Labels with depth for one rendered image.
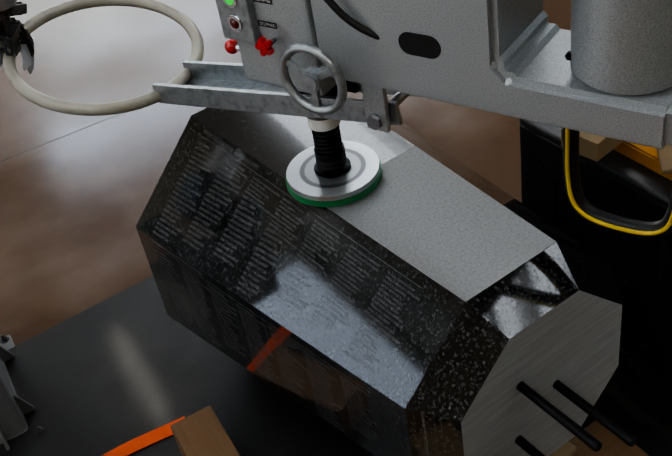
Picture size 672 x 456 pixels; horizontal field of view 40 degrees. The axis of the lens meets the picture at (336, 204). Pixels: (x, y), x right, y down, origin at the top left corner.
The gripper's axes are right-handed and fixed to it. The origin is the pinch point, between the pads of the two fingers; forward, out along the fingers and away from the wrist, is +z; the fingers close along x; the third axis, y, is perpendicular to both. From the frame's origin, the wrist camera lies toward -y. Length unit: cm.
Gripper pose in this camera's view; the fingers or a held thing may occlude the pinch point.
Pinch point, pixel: (19, 66)
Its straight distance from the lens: 252.6
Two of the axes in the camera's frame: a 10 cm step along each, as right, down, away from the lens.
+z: -0.2, 7.1, 7.0
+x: 10.0, 0.5, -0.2
